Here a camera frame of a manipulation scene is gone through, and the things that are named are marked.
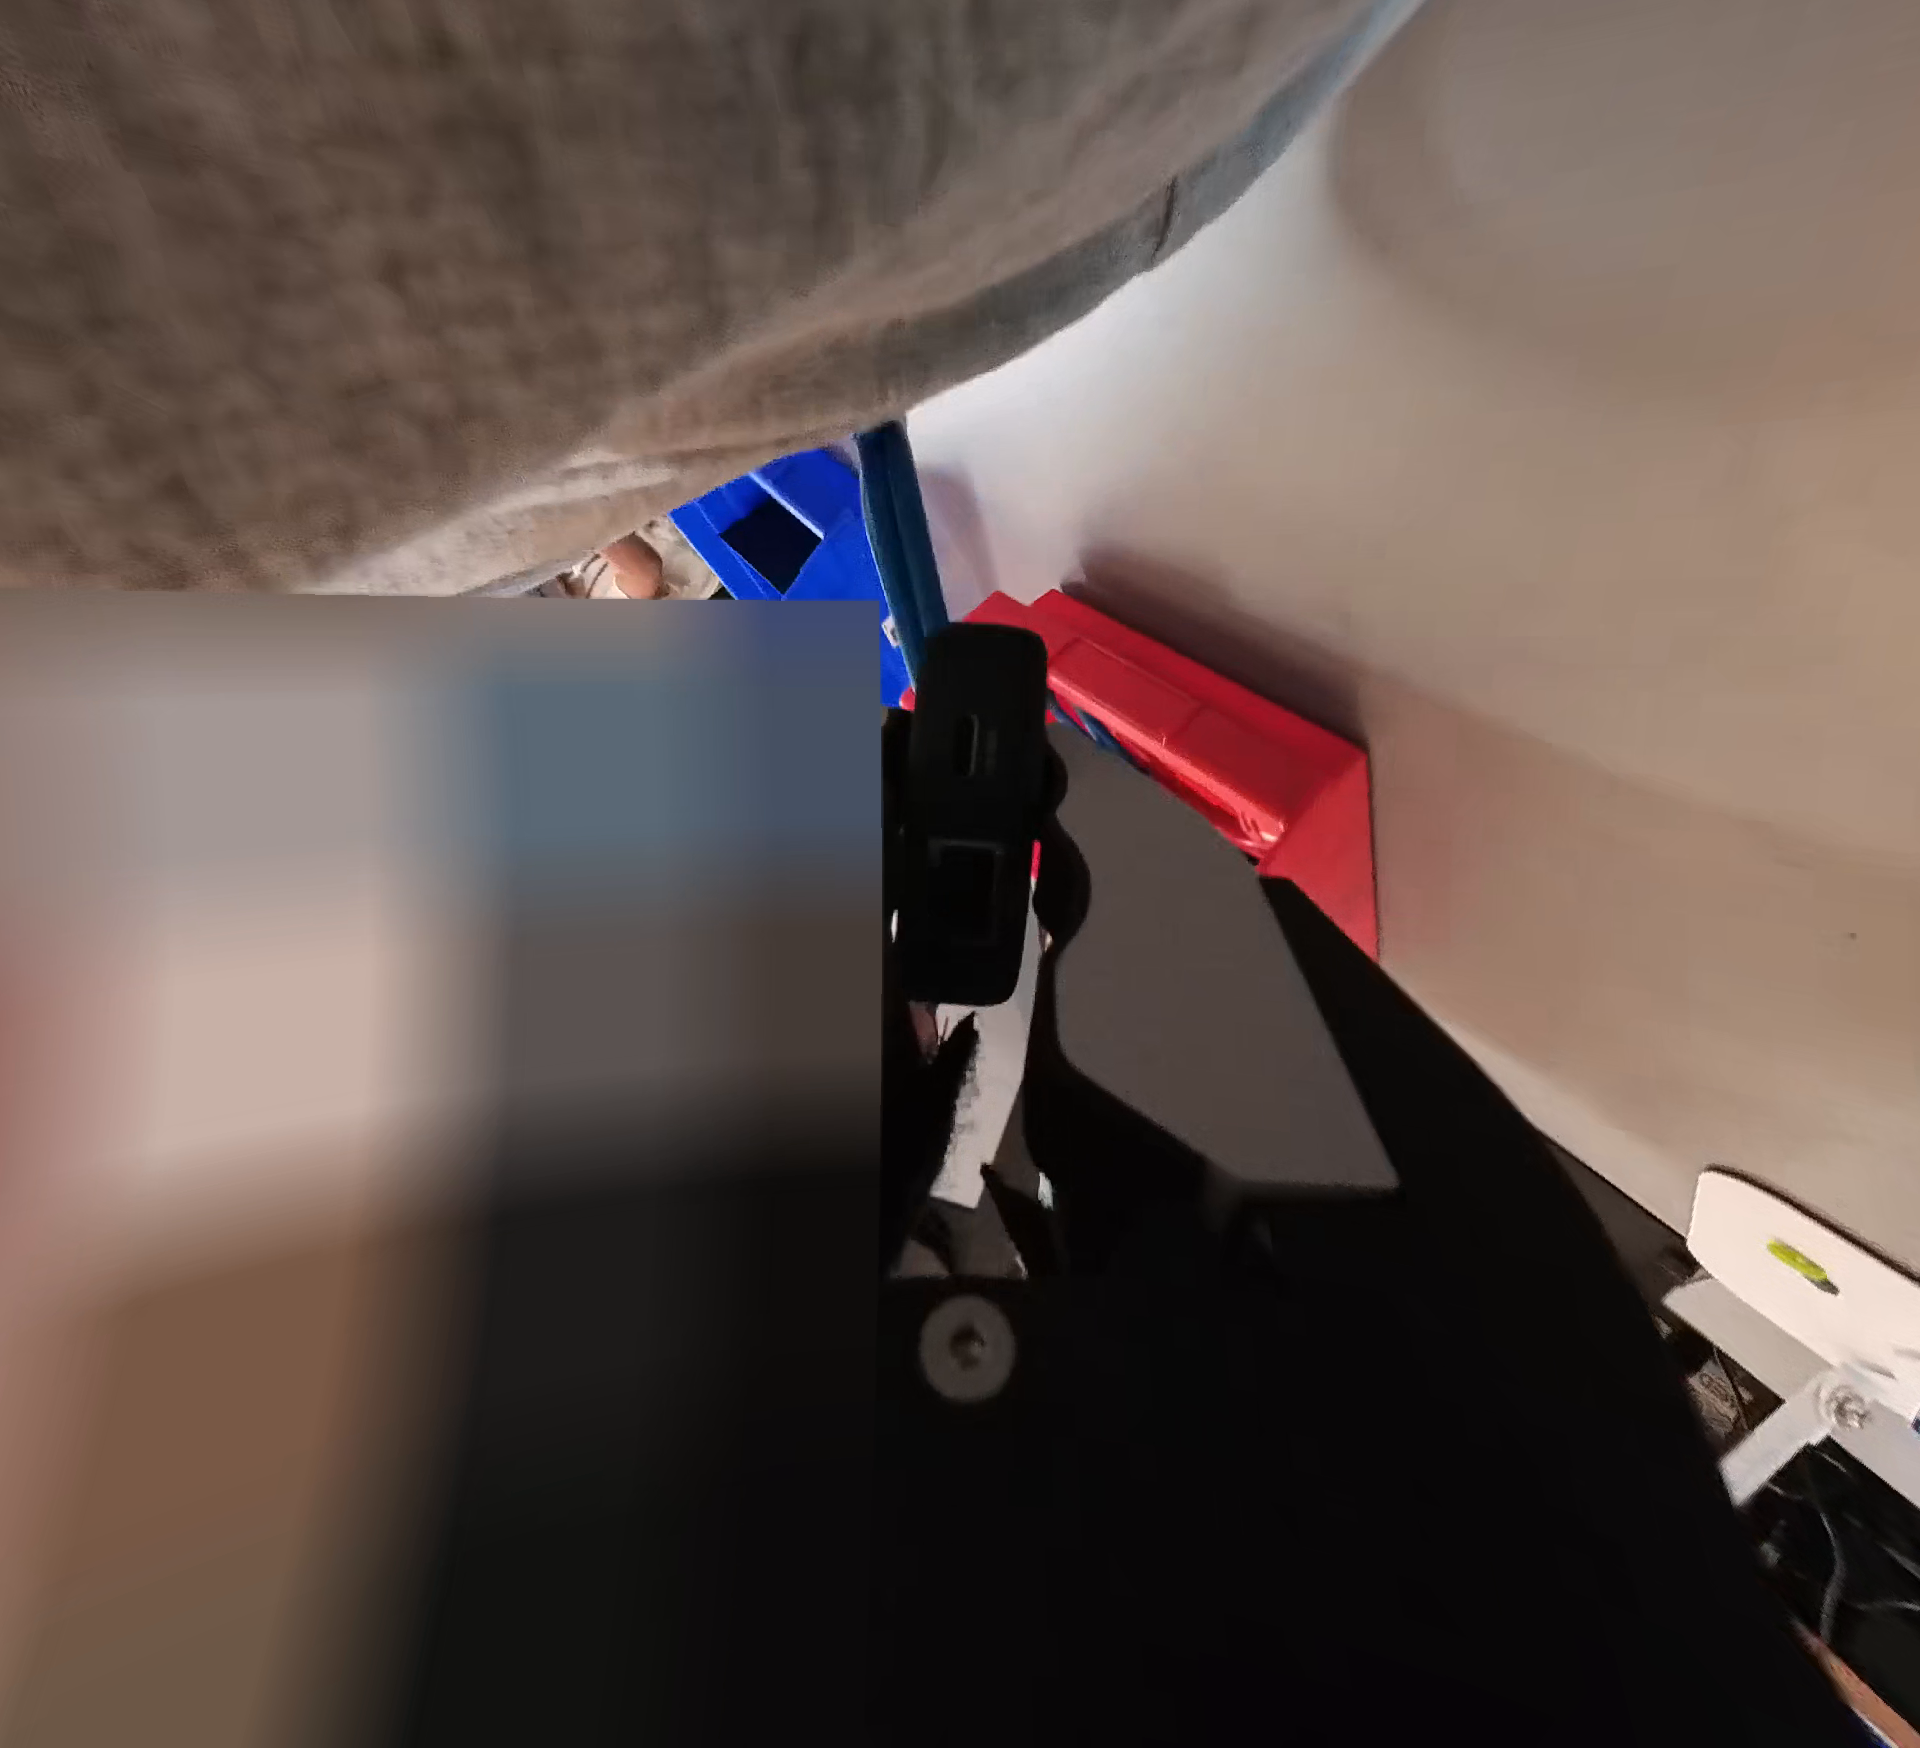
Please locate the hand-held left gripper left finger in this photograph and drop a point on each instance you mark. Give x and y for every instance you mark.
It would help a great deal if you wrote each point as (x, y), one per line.
(920, 1104)

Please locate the black network switch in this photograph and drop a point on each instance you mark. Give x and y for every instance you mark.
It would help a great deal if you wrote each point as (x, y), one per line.
(977, 803)

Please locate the blue plastic bin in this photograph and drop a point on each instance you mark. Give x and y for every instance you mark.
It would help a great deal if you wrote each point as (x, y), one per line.
(825, 489)

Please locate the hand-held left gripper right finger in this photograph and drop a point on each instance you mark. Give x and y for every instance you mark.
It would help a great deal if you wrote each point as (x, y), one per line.
(1201, 998)

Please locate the red plastic bin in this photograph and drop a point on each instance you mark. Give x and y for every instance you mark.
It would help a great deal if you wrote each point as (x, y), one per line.
(1201, 728)

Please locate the grey desk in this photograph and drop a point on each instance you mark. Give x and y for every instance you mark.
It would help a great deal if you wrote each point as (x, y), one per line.
(1575, 428)

